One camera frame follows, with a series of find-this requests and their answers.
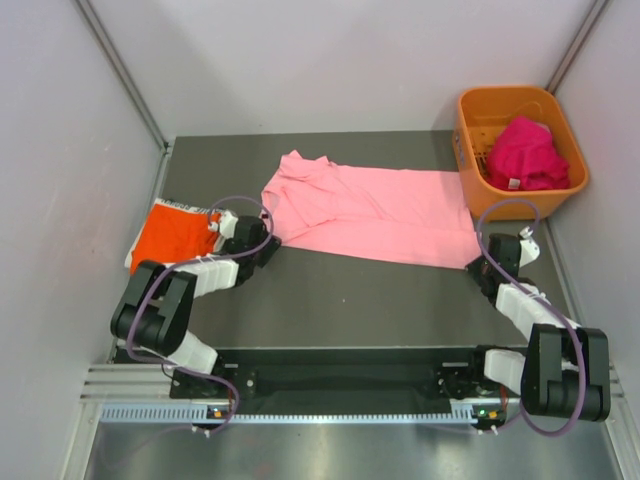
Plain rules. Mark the magenta t shirt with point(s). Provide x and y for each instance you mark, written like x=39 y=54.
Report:
x=524 y=158

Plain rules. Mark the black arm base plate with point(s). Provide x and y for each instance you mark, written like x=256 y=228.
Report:
x=472 y=356

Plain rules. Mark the light pink t shirt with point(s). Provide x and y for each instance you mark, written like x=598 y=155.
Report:
x=402 y=216

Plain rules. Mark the wrist white camera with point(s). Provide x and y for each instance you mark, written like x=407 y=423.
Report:
x=223 y=223
x=529 y=248

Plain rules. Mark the aluminium frame rail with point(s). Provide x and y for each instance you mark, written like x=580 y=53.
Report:
x=105 y=382

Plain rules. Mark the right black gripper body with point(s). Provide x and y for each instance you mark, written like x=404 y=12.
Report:
x=478 y=268

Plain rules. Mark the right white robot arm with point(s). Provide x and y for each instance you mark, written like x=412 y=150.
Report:
x=564 y=372

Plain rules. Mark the grey slotted cable duct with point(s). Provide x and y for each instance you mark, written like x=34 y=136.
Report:
x=454 y=413

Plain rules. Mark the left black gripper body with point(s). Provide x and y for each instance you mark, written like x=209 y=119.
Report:
x=262 y=257

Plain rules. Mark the white printed t shirt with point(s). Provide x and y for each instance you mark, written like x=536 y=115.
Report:
x=175 y=203

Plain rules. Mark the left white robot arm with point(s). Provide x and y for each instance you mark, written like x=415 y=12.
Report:
x=154 y=311

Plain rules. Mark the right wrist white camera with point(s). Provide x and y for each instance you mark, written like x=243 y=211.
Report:
x=529 y=248

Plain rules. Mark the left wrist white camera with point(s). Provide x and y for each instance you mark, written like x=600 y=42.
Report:
x=223 y=223

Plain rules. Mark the orange plastic basket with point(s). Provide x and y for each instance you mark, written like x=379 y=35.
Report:
x=482 y=115

